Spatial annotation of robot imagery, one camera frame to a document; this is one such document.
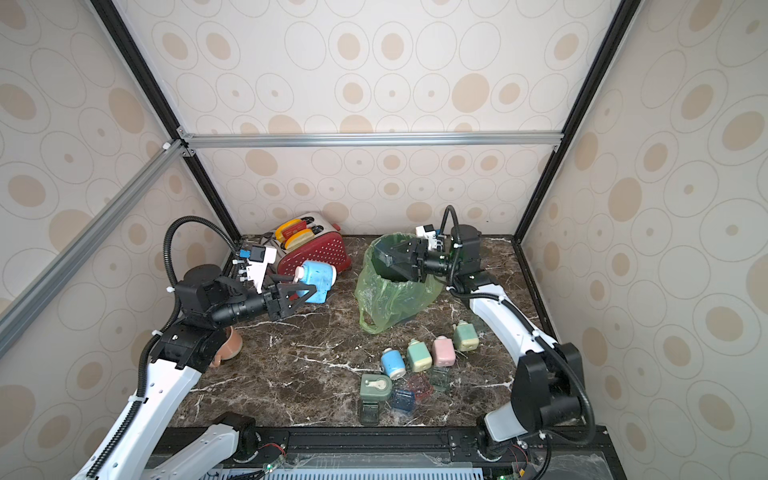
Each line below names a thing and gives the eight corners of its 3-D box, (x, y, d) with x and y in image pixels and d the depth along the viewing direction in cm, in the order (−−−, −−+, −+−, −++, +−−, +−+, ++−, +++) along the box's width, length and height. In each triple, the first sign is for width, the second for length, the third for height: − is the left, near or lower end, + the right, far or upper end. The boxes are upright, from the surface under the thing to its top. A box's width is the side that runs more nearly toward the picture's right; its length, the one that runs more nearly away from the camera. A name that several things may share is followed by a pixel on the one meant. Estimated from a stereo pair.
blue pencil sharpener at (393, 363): (390, 385, 85) (389, 376, 79) (380, 361, 89) (379, 351, 83) (407, 378, 86) (408, 368, 80) (396, 354, 90) (396, 344, 85)
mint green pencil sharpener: (452, 355, 91) (456, 344, 85) (449, 331, 96) (452, 319, 90) (474, 355, 91) (479, 344, 85) (470, 331, 96) (474, 319, 90)
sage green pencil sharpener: (362, 401, 82) (359, 391, 76) (363, 384, 85) (360, 374, 79) (392, 401, 82) (392, 391, 76) (392, 384, 85) (392, 374, 79)
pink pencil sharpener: (433, 369, 88) (436, 360, 82) (431, 346, 93) (433, 335, 87) (452, 369, 88) (456, 359, 82) (449, 346, 93) (452, 335, 87)
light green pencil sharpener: (411, 376, 87) (413, 367, 81) (405, 350, 92) (406, 340, 86) (430, 372, 88) (433, 363, 82) (423, 347, 93) (425, 336, 87)
